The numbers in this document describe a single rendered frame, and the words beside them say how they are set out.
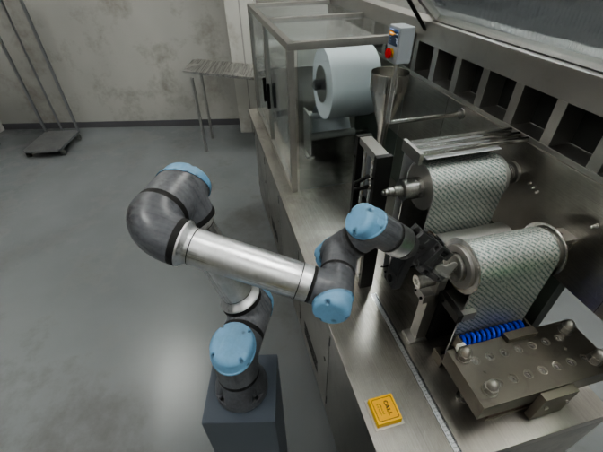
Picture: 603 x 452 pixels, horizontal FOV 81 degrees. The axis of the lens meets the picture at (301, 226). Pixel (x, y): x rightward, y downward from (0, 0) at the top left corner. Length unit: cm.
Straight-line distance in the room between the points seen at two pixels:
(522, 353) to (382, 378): 38
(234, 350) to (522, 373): 74
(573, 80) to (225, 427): 128
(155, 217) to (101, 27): 448
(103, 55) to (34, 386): 377
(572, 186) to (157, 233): 102
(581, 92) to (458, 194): 36
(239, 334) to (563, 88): 104
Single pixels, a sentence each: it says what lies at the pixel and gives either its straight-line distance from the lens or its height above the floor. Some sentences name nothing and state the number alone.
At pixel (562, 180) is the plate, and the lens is 118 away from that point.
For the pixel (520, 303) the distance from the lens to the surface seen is 118.
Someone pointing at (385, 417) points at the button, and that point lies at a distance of 108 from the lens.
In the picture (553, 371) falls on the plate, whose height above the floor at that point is 103.
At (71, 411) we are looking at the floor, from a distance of 242.
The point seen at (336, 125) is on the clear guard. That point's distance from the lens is 172.
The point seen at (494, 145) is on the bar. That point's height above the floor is 145.
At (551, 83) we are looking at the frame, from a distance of 120.
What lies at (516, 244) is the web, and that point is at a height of 131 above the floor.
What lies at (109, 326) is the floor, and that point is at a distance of 265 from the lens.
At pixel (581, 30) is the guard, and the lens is 108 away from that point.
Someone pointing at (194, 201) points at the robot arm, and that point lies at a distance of 79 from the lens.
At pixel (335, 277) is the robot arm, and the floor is 140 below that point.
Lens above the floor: 191
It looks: 39 degrees down
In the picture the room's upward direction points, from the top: 1 degrees counter-clockwise
